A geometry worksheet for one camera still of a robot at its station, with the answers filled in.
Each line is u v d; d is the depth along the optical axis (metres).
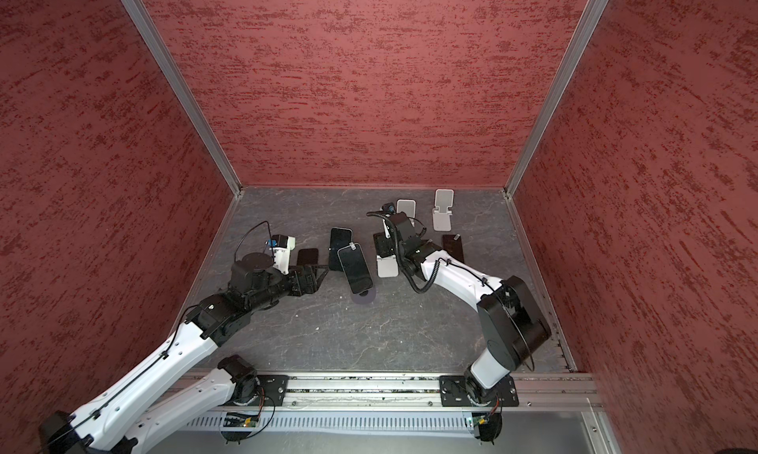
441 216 1.09
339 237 0.91
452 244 1.03
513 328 0.48
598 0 0.72
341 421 0.71
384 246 0.79
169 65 0.84
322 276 0.70
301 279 0.65
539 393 0.76
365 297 0.91
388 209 0.77
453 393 0.74
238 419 0.73
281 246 0.65
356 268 0.83
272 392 0.74
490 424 0.70
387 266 0.92
